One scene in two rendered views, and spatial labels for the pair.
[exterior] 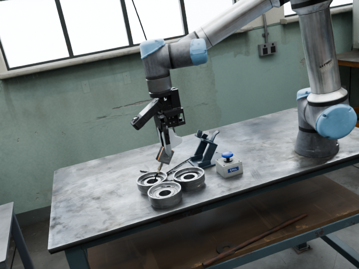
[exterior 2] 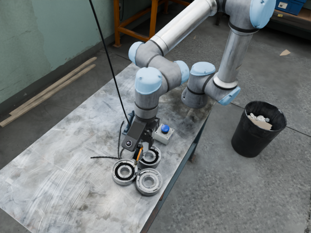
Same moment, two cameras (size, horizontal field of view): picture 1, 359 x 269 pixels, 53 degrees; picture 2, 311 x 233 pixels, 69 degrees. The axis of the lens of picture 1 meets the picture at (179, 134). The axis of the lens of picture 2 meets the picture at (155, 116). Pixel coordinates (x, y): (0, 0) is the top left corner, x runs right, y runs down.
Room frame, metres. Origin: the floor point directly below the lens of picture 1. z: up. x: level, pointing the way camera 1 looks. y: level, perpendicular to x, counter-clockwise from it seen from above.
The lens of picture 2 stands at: (0.74, 0.42, 1.67)
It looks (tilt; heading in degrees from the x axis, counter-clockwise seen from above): 47 degrees down; 308
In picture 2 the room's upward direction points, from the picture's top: 8 degrees clockwise
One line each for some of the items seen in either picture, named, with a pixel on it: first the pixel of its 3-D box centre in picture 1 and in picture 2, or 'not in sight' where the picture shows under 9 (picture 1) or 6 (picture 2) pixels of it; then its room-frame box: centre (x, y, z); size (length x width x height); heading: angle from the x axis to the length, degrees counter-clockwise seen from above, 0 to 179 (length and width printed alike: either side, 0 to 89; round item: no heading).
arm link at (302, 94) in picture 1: (315, 105); (202, 76); (1.18, -0.48, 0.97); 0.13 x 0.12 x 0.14; 176
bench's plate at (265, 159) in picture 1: (209, 159); (133, 124); (1.28, -0.10, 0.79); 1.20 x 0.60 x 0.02; 104
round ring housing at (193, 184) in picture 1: (189, 179); (149, 156); (1.08, -0.01, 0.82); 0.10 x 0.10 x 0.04
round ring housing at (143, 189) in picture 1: (152, 183); (124, 172); (1.09, 0.12, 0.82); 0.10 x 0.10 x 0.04
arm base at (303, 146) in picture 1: (315, 136); (195, 92); (1.18, -0.48, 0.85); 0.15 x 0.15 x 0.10
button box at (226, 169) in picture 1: (230, 165); (164, 133); (1.12, -0.15, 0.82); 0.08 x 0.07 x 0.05; 104
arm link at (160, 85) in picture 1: (158, 84); (145, 107); (1.09, 0.04, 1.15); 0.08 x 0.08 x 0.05
